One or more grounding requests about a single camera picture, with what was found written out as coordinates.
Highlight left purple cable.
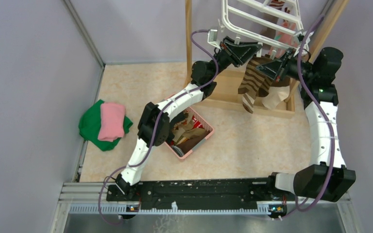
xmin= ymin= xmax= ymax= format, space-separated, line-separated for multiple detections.
xmin=97 ymin=29 xmax=220 ymax=225

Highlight purple cable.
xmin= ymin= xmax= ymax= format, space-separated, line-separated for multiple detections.
xmin=294 ymin=14 xmax=336 ymax=213
xmin=97 ymin=29 xmax=220 ymax=225

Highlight pink plastic basket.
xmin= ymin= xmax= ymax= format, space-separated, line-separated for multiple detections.
xmin=164 ymin=106 xmax=215 ymax=161

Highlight pink folded cloth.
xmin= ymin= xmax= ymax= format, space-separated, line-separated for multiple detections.
xmin=98 ymin=102 xmax=126 ymax=142

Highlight white clip hanger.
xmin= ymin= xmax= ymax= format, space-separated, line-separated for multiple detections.
xmin=220 ymin=0 xmax=306 ymax=58

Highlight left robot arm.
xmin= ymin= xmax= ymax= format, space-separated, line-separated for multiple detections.
xmin=116 ymin=37 xmax=262 ymax=201

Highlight striped socks in basket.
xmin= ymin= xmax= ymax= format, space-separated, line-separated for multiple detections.
xmin=170 ymin=112 xmax=211 ymax=155

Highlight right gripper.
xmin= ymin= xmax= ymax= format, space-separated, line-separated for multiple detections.
xmin=255 ymin=48 xmax=316 ymax=83

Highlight green cloth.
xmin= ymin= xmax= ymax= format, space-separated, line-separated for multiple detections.
xmin=78 ymin=100 xmax=133 ymax=151

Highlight pink sock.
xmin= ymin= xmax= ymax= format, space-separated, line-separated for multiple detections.
xmin=267 ymin=20 xmax=299 ymax=58

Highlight wooden rack stand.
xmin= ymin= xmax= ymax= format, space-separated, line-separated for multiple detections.
xmin=185 ymin=0 xmax=349 ymax=118

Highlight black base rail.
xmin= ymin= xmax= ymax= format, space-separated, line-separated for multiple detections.
xmin=106 ymin=177 xmax=295 ymax=218

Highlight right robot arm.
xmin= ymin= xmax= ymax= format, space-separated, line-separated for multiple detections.
xmin=255 ymin=47 xmax=356 ymax=202

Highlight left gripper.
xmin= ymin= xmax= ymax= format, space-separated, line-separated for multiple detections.
xmin=207 ymin=36 xmax=261 ymax=80

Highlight maroon striped sock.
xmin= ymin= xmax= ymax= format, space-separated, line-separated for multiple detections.
xmin=263 ymin=0 xmax=290 ymax=36

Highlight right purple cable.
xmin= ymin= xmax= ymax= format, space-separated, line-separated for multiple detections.
xmin=294 ymin=14 xmax=336 ymax=213

